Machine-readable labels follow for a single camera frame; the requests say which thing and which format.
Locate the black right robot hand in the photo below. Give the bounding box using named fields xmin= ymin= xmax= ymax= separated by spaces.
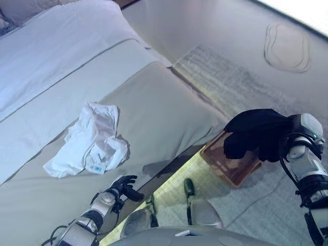
xmin=286 ymin=114 xmax=302 ymax=136

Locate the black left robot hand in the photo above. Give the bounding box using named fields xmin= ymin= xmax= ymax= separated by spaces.
xmin=110 ymin=175 xmax=145 ymax=203

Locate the black garment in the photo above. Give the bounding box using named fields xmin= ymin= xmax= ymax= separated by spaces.
xmin=222 ymin=108 xmax=295 ymax=163

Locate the white garment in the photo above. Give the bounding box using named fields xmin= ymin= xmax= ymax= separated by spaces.
xmin=43 ymin=101 xmax=130 ymax=179

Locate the brown woven basket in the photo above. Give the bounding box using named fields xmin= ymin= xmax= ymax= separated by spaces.
xmin=199 ymin=130 xmax=262 ymax=189

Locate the beige bed runner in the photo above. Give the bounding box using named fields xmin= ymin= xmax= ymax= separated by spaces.
xmin=0 ymin=61 xmax=229 ymax=246

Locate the bed with white bedding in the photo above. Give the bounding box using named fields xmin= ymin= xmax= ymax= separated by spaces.
xmin=0 ymin=0 xmax=229 ymax=246

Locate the silver left robot leg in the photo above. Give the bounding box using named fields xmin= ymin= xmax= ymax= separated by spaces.
xmin=122 ymin=194 xmax=159 ymax=236

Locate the silver robot leg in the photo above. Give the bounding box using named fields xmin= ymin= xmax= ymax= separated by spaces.
xmin=122 ymin=194 xmax=159 ymax=236
xmin=183 ymin=178 xmax=223 ymax=229

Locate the grey patterned rug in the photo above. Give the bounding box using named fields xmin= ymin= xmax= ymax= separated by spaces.
xmin=143 ymin=45 xmax=328 ymax=231

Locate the silver right robot leg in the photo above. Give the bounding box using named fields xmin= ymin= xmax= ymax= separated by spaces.
xmin=183 ymin=178 xmax=223 ymax=229

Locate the grey robot torso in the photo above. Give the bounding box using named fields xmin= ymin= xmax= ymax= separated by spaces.
xmin=110 ymin=225 xmax=282 ymax=246

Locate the white duvet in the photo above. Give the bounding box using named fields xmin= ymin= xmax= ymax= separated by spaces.
xmin=0 ymin=0 xmax=170 ymax=124

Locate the beige pillow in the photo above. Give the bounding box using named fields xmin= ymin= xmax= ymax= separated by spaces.
xmin=0 ymin=0 xmax=65 ymax=28

